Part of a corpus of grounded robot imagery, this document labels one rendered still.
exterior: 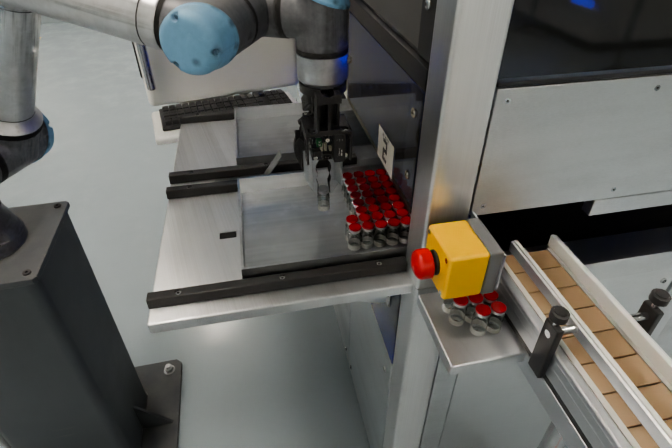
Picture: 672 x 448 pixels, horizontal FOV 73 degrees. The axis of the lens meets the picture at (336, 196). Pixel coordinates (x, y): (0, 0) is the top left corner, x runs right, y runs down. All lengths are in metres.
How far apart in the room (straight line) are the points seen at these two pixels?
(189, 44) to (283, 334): 1.38
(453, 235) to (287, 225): 0.35
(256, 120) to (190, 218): 0.42
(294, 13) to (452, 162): 0.28
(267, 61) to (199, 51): 1.04
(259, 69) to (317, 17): 0.96
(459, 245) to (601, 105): 0.25
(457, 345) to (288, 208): 0.40
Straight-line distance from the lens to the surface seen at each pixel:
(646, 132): 0.74
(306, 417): 1.60
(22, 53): 0.97
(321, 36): 0.64
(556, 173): 0.69
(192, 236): 0.85
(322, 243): 0.79
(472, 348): 0.68
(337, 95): 0.66
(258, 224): 0.84
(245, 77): 1.58
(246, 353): 1.76
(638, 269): 0.95
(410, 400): 0.98
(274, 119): 1.22
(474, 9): 0.52
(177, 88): 1.56
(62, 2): 0.66
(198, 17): 0.54
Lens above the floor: 1.41
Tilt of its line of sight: 35 degrees down
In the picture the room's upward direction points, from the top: straight up
